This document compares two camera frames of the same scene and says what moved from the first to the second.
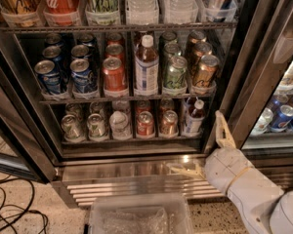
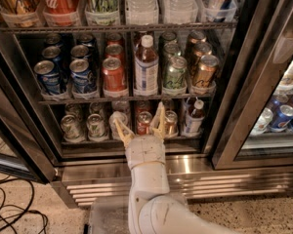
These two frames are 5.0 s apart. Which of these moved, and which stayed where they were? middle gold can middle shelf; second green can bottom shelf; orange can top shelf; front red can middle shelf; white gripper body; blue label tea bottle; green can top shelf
Moved: white gripper body
Stayed: second green can bottom shelf; orange can top shelf; blue label tea bottle; front red can middle shelf; green can top shelf; middle gold can middle shelf
